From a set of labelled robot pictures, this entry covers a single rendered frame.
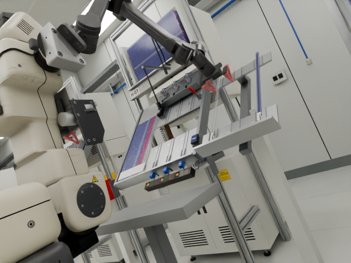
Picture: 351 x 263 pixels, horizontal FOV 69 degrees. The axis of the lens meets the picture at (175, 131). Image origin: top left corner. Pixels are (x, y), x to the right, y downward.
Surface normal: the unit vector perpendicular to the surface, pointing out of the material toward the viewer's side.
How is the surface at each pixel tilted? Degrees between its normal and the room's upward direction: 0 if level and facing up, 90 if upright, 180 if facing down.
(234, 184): 90
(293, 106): 90
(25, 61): 90
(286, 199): 90
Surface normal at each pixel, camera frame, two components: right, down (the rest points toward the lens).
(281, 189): -0.58, 0.17
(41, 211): 0.81, -0.37
